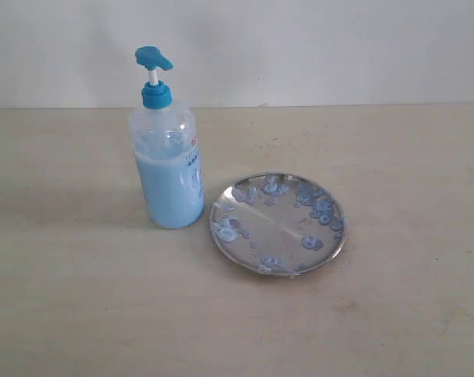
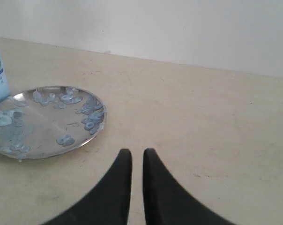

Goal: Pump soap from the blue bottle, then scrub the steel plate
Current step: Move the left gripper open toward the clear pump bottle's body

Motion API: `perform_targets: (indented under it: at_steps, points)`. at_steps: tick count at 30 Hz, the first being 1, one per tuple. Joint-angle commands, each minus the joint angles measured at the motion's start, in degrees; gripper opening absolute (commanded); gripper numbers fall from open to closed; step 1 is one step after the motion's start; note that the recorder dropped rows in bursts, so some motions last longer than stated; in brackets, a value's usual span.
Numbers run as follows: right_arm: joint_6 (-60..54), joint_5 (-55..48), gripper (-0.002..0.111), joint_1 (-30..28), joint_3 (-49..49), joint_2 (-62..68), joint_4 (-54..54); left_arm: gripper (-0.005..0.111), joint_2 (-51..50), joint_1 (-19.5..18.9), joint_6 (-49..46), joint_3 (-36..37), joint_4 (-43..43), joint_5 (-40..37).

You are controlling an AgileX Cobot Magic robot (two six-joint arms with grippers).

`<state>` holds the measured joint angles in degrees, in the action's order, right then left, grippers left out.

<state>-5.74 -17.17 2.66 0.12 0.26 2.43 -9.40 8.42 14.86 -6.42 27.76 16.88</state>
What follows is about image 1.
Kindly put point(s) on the blue pump soap bottle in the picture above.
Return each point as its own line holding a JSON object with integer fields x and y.
{"x": 165, "y": 145}

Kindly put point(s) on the round steel plate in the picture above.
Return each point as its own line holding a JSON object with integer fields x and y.
{"x": 278, "y": 224}

